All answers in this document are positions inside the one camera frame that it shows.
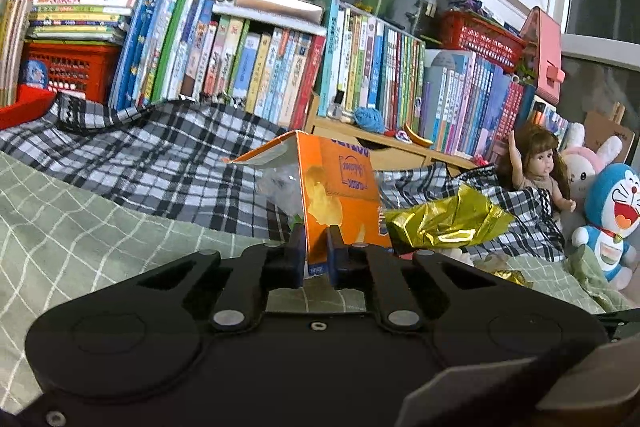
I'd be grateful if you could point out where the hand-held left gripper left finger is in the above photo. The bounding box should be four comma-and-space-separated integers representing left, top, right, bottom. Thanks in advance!
127, 224, 307, 333

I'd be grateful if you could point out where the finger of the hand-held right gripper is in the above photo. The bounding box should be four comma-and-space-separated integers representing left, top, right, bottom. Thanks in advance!
595, 307, 640, 343

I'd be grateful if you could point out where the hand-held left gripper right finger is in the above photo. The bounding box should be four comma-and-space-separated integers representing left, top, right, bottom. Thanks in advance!
326, 225, 531, 333

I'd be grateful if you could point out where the orange chip box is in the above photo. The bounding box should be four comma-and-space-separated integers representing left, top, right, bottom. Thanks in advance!
222, 130, 393, 278

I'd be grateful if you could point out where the gold foil bag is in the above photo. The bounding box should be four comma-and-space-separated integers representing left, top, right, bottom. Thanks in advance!
382, 183, 516, 255

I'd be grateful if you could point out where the long row of upright books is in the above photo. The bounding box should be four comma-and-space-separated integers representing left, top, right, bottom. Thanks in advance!
315, 0, 571, 160

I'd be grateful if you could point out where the row of tall picture books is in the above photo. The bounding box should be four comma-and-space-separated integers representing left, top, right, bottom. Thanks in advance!
107, 0, 328, 132

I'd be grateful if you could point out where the stack of flat colourful books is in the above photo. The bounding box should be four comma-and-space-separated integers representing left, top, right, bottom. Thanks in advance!
27, 0, 143, 45

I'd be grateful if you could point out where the row of beige-spined books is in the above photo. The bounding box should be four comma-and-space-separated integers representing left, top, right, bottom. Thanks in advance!
0, 0, 33, 108

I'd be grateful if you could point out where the clear plastic wrapper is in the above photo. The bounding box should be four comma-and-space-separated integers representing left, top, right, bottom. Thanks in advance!
257, 162, 303, 220

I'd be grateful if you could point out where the wooden drawer shelf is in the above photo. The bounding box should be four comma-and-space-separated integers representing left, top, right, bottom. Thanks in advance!
305, 92, 476, 170

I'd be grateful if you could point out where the blue cat plush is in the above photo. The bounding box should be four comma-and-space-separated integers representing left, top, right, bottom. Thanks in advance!
571, 163, 640, 290

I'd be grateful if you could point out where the white crumpled tissue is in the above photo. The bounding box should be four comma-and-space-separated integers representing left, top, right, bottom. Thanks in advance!
442, 247, 475, 265

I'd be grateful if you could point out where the small gold wrapper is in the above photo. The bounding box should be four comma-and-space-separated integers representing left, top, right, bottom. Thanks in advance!
492, 269, 533, 289

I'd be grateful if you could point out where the blue yarn ball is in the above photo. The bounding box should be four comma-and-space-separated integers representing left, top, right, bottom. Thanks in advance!
352, 107, 387, 134

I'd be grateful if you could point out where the yellow banana toy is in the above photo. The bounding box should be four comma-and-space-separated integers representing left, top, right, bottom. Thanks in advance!
404, 122, 435, 148

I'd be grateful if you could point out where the pink bunny plush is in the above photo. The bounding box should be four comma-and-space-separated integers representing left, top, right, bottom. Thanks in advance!
557, 122, 623, 218

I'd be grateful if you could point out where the black white plaid blanket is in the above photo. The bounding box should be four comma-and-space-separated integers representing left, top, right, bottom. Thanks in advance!
0, 92, 568, 263

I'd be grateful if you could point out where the brown-haired doll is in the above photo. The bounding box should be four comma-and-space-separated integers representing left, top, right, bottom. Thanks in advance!
500, 124, 578, 228

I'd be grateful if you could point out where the cardboard box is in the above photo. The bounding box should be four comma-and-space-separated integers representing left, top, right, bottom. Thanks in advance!
582, 102, 636, 165

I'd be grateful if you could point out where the green grid bedsheet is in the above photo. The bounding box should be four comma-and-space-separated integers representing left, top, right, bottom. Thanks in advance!
0, 149, 638, 413

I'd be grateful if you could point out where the brown flat box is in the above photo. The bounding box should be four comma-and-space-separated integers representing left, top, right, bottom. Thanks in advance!
235, 0, 325, 24

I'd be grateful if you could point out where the red plastic basket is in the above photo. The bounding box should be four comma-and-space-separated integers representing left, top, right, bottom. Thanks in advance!
440, 9, 526, 72

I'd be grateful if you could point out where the pink toy box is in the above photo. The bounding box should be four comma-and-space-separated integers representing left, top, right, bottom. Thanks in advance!
520, 6, 566, 105

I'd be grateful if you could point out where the red plastic crate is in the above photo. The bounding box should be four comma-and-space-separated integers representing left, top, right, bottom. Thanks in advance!
20, 39, 123, 105

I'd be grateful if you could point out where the red plastic tray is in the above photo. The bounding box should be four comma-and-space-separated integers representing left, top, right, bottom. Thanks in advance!
0, 87, 57, 130

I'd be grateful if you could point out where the blue round tin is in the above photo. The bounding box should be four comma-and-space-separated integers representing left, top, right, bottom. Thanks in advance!
19, 59, 48, 88

